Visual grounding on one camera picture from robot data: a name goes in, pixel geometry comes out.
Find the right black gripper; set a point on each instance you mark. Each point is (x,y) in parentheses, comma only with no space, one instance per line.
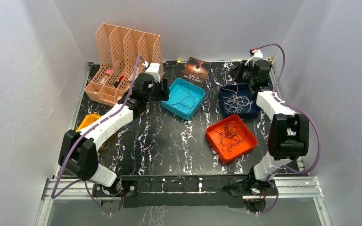
(238,71)

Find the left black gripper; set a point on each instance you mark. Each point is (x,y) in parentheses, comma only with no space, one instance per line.
(160,90)

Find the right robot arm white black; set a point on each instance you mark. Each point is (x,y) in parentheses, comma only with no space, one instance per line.
(289,131)

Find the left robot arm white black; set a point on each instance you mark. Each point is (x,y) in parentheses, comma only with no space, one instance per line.
(78,154)

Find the teal square tray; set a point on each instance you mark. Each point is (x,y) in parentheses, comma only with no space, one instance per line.
(184,99)

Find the navy blue square tray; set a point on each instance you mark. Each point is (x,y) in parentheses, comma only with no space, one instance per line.
(237,100)

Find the dark book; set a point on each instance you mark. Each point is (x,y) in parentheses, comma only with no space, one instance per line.
(196,71)

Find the pink bottle in organizer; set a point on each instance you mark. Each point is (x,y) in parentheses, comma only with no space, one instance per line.
(105,77)

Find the pink plastic file organizer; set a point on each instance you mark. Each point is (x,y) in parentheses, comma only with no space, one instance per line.
(125,51)

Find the orange square tray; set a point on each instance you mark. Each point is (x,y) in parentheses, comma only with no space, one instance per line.
(230,138)

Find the yellow small bin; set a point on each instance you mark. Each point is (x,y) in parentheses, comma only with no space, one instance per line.
(88,120)

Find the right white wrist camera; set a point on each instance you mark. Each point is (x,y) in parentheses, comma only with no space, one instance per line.
(256,54)

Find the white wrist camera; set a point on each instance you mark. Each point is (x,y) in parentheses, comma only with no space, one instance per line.
(156,70)
(256,54)

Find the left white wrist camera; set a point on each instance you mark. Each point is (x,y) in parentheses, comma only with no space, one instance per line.
(156,70)

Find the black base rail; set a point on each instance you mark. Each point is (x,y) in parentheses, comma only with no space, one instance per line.
(186,190)

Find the aluminium frame rail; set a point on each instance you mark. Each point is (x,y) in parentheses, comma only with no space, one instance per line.
(123,187)

